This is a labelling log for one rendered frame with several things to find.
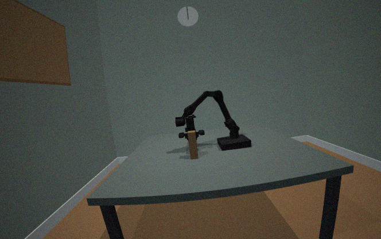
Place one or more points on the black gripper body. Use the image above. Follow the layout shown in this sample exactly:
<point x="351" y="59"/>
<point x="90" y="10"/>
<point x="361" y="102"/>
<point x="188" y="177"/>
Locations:
<point x="191" y="128"/>

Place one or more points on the brown wooden post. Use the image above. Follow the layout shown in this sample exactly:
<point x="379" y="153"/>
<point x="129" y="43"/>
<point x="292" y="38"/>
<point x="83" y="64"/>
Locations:
<point x="192" y="144"/>

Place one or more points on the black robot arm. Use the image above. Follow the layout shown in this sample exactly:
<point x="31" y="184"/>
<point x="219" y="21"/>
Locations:
<point x="229" y="122"/>

